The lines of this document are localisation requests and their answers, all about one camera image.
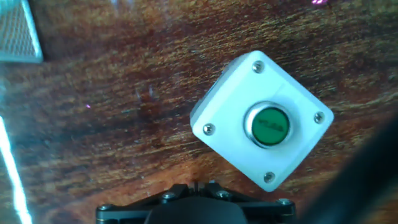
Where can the white box with green button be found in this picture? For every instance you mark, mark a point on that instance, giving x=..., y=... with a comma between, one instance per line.
x=230, y=124

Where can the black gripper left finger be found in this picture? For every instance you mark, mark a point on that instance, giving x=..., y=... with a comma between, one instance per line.
x=155, y=202

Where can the white mesh mini goal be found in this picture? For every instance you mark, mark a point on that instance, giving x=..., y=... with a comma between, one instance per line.
x=17, y=34

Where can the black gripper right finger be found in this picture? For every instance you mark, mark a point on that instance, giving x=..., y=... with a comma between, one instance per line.
x=242, y=201

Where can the red-brown wooden board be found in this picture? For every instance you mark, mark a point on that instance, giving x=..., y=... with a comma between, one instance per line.
x=109, y=124

